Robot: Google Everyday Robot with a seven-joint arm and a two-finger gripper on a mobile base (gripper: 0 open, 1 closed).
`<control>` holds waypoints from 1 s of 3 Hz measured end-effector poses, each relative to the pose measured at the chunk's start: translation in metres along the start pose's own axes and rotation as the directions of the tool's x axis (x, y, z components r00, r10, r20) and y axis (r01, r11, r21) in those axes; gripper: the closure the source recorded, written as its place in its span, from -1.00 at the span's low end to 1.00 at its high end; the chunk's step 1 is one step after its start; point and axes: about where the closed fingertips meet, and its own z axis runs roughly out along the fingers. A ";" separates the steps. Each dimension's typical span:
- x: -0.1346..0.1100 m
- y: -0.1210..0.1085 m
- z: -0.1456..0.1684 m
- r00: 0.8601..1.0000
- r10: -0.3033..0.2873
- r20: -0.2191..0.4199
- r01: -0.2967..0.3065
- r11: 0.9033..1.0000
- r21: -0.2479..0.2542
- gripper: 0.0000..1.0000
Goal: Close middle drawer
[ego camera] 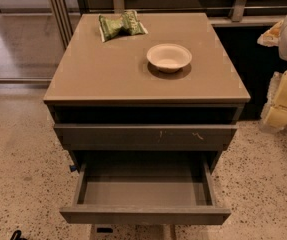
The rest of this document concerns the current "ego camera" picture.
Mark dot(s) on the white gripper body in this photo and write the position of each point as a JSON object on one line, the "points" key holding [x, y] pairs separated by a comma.
{"points": [[274, 114]]}

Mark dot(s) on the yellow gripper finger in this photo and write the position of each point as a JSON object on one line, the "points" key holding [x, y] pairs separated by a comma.
{"points": [[270, 38]]}

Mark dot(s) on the grey drawer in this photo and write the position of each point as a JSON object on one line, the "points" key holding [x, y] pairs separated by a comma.
{"points": [[178, 192], [145, 137]]}

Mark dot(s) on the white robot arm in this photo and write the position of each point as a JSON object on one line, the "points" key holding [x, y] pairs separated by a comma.
{"points": [[282, 50]]}

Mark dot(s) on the grey drawer cabinet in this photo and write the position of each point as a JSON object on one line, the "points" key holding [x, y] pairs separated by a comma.
{"points": [[113, 83]]}

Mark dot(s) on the grey top drawer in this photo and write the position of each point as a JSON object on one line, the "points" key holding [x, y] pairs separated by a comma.
{"points": [[145, 137]]}

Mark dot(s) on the white paper bowl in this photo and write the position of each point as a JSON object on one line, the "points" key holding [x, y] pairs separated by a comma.
{"points": [[169, 58]]}

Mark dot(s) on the green chip bag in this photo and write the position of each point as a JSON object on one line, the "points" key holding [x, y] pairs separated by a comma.
{"points": [[127, 23]]}

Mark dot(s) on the black floor marker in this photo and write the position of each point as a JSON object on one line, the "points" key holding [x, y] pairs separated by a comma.
{"points": [[104, 230]]}

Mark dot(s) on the black object on floor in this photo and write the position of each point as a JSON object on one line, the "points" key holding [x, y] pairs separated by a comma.
{"points": [[17, 235]]}

